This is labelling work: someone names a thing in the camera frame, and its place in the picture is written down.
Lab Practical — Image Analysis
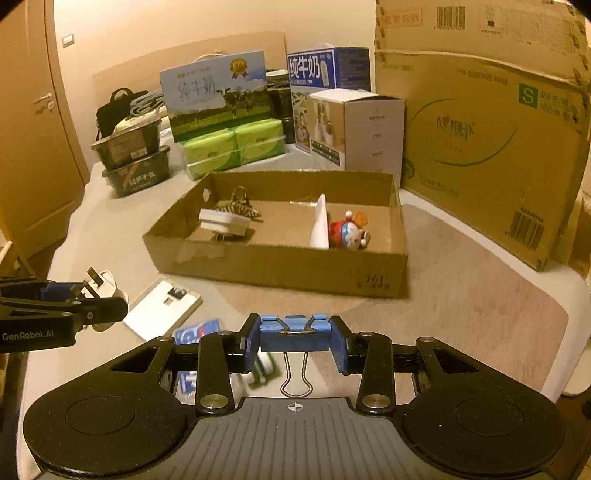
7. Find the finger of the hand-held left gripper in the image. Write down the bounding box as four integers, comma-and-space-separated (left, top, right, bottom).
0, 276, 81, 303
0, 296, 129, 329

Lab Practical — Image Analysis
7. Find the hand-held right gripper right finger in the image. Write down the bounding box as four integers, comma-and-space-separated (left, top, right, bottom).
329, 315, 483, 416

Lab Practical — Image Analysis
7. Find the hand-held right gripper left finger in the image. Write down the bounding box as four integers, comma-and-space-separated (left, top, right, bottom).
108, 314, 263, 416

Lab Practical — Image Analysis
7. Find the beige plug adapter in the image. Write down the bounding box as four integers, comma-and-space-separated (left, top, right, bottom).
76, 265, 129, 332

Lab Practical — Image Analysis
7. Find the blue binder clip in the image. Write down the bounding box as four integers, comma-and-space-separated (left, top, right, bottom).
259, 314, 331, 398

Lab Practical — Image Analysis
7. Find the blue tissue packet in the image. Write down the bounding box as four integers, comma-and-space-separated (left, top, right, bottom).
173, 318, 283, 400

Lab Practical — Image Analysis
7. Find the white card box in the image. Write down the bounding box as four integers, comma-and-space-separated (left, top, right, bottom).
122, 277, 204, 343

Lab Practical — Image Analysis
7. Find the shallow cardboard tray box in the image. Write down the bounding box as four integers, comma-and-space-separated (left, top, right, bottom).
141, 171, 410, 299

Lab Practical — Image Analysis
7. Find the red toy figure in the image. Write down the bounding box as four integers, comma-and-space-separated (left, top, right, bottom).
329, 210, 371, 251

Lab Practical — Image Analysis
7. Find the white square night light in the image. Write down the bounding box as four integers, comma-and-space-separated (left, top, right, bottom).
198, 208, 254, 241

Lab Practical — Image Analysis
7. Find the white remote control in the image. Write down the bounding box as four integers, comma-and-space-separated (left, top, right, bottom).
309, 194, 331, 251

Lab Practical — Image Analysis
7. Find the zebra striped hair clip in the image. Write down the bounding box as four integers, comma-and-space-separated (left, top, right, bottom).
217, 186, 264, 222

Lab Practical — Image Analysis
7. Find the wooden door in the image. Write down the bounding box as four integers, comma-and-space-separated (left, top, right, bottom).
0, 0, 92, 260

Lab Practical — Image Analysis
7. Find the black food container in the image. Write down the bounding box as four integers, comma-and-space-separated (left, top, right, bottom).
102, 145, 172, 198
91, 117, 163, 169

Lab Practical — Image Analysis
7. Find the pale plastic bag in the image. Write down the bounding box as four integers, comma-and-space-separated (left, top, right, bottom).
111, 113, 162, 134

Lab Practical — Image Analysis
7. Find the black bag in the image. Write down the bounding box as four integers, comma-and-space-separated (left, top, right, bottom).
95, 88, 148, 141

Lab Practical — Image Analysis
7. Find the green tissue pack bundle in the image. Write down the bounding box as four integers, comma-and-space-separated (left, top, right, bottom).
180, 117, 287, 182

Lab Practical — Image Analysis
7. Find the folded grey cloth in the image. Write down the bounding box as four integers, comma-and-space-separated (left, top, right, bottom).
129, 90, 167, 118

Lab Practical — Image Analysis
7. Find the white product box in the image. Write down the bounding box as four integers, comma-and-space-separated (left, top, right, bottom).
308, 89, 406, 174

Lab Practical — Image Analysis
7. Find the large brown cardboard box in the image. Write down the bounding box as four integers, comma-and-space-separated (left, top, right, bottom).
373, 0, 591, 272

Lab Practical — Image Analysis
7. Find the green milk carton box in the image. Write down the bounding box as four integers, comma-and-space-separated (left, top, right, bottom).
159, 51, 274, 143

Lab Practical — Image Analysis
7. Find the white floor stand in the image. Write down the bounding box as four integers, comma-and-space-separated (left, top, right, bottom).
560, 369, 591, 398

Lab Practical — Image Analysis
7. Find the wooden headboard panel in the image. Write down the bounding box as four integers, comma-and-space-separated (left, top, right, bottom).
92, 31, 288, 121

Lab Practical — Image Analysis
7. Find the black canister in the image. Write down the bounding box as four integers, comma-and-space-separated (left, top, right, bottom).
267, 69, 296, 145

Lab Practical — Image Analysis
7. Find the blue milk carton box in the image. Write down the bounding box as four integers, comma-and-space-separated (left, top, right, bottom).
286, 46, 371, 153

